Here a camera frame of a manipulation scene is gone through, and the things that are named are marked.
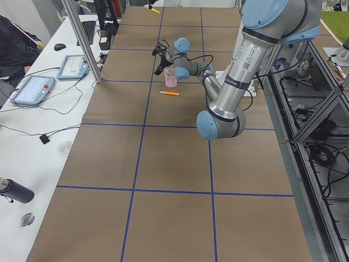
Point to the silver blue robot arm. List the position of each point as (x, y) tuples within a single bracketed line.
[(265, 24)]

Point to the yellow highlighter pen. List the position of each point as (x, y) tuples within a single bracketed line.
[(153, 10)]

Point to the orange highlighter pen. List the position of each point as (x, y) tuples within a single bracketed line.
[(169, 93)]

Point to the small black box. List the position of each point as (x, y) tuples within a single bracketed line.
[(105, 40)]

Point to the aluminium frame post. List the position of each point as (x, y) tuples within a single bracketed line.
[(82, 38)]

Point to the far blue teach pendant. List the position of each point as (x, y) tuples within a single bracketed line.
[(73, 67)]

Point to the near blue teach pendant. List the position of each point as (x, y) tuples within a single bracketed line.
[(34, 90)]

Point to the black computer mouse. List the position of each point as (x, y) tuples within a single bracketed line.
[(59, 47)]

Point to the black water bottle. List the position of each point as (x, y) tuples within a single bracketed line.
[(15, 191)]

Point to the person in black jacket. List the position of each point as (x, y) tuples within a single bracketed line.
[(19, 50)]

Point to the black keyboard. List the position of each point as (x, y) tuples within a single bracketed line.
[(89, 29)]

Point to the pink mesh pen holder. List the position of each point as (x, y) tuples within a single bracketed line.
[(170, 82)]

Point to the small black adapter puck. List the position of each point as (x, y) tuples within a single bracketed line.
[(44, 138)]

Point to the black monitor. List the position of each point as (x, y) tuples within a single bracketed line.
[(101, 8)]

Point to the blue teach pendant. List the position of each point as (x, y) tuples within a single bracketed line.
[(73, 67), (34, 90)]

